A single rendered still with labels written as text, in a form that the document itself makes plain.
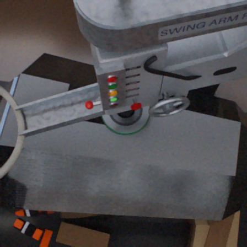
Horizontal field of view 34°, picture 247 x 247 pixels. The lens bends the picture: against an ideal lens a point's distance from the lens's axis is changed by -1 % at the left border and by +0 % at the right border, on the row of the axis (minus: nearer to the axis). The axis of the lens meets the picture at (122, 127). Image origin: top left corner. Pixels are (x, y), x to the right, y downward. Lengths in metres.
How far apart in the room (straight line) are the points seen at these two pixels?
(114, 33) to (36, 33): 2.11
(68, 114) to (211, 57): 0.64
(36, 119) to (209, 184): 0.79
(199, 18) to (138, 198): 1.03
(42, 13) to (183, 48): 1.99
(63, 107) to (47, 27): 1.51
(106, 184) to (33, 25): 1.64
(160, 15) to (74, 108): 0.75
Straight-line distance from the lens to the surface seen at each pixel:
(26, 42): 3.06
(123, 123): 1.76
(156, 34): 1.04
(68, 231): 2.46
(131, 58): 1.12
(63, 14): 3.13
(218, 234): 2.37
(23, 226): 2.62
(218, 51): 1.31
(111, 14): 1.00
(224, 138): 1.82
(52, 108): 1.67
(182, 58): 1.29
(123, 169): 1.77
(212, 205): 1.87
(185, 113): 1.83
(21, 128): 1.66
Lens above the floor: 2.56
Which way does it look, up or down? 72 degrees down
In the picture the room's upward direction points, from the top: 2 degrees counter-clockwise
